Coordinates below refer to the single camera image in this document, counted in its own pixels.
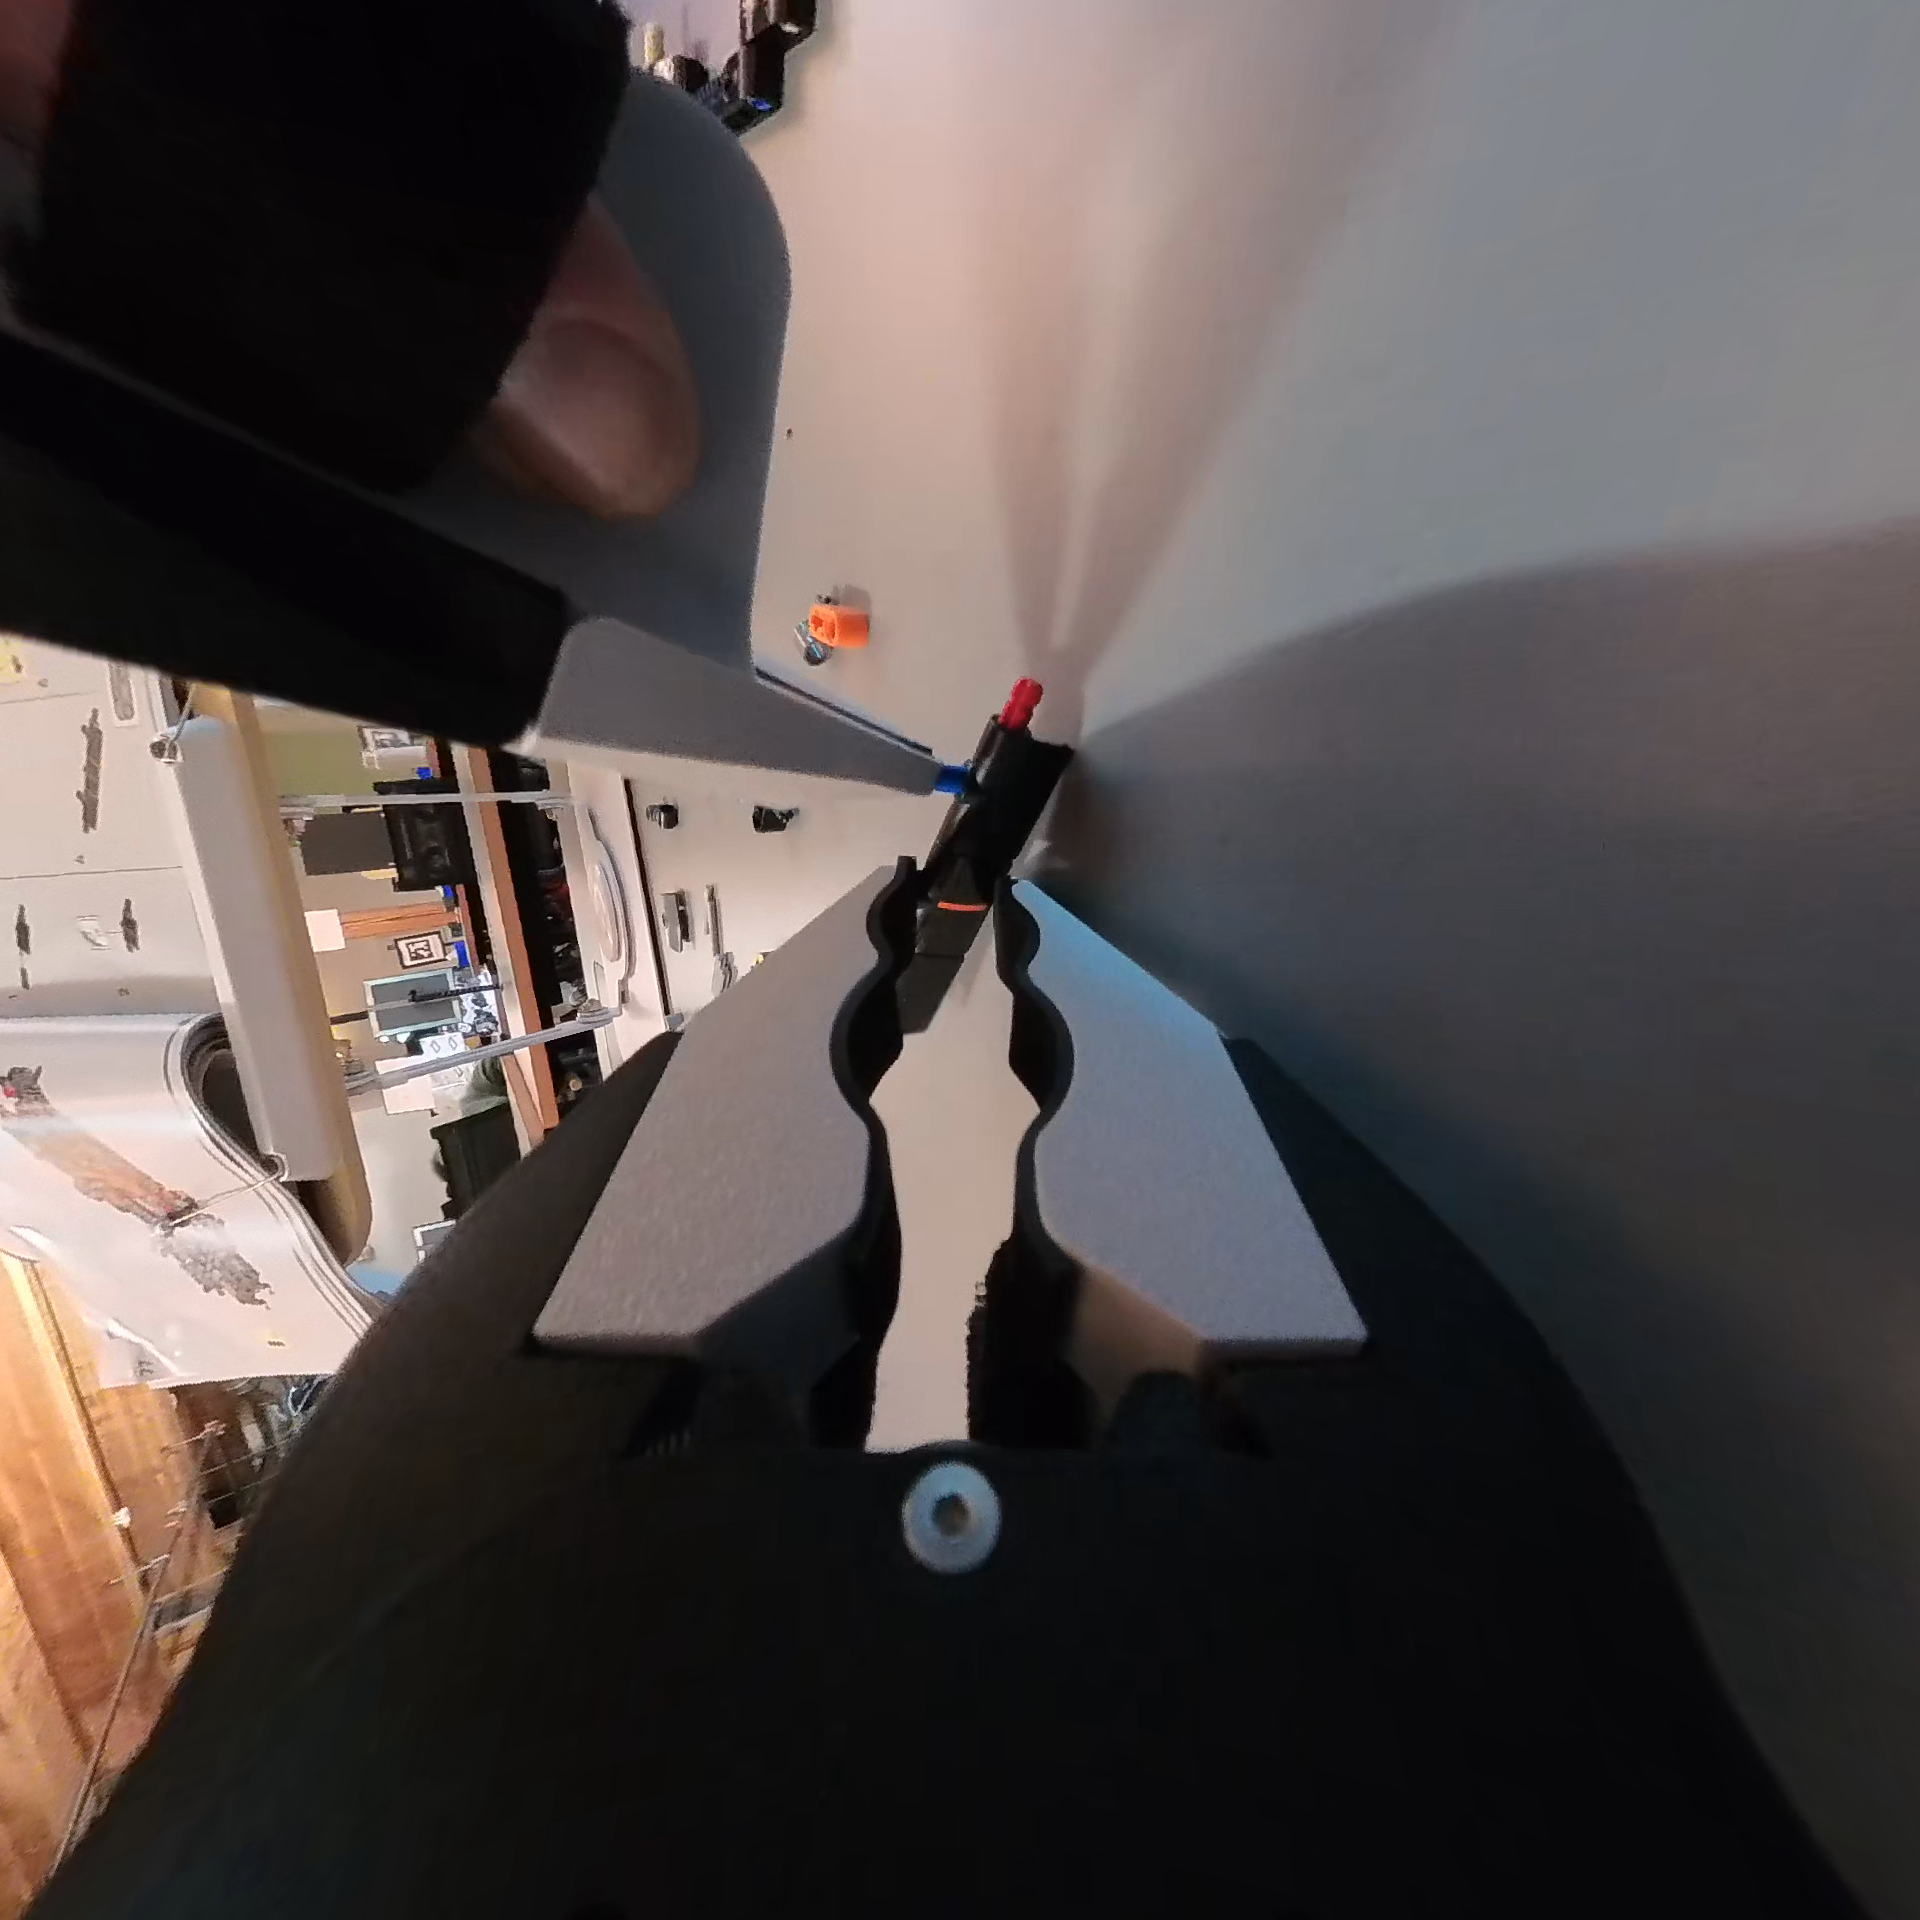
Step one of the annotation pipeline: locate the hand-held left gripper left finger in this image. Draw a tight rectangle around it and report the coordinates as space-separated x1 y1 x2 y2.
532 857 921 1449

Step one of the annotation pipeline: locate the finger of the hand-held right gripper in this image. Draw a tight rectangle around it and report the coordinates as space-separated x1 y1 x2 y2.
528 614 973 798

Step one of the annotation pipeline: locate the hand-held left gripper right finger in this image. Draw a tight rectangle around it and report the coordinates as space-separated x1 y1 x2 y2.
968 877 1369 1449

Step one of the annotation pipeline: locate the black lego beam assembly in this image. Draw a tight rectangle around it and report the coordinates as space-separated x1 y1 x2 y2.
896 675 1077 1039

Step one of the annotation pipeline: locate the lego instruction booklet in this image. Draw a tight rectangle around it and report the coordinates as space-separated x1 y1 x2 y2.
0 638 377 1389

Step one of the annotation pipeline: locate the person's right hand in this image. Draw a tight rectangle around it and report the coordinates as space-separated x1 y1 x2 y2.
477 195 707 521

